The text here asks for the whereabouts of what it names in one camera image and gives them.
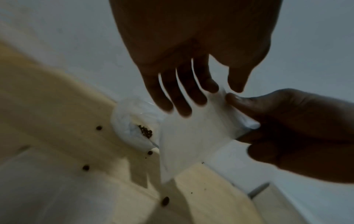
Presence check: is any clear zip plastic bag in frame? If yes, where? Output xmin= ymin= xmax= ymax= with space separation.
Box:
xmin=0 ymin=148 xmax=161 ymax=224
xmin=159 ymin=87 xmax=261 ymax=184

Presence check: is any person's right hand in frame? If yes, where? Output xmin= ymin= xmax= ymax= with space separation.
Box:
xmin=225 ymin=88 xmax=354 ymax=184

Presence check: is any person's left hand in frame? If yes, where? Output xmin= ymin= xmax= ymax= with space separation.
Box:
xmin=109 ymin=0 xmax=282 ymax=118

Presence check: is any translucent plastic bowl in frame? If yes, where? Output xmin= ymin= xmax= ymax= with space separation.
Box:
xmin=110 ymin=97 xmax=167 ymax=152

